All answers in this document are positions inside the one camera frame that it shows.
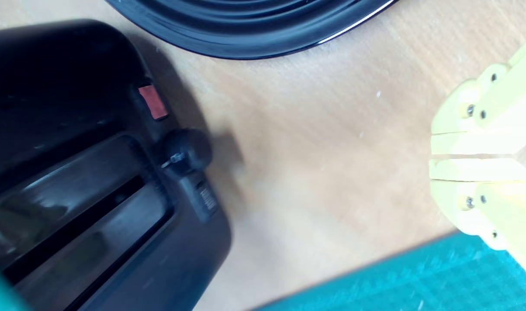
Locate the black two-slot toaster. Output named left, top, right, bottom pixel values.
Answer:
left=0, top=19, right=232, bottom=311

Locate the green cutting mat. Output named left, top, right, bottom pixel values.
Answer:
left=250, top=231, right=526, bottom=311

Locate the black round plate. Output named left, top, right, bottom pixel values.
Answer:
left=105, top=0, right=397, bottom=60

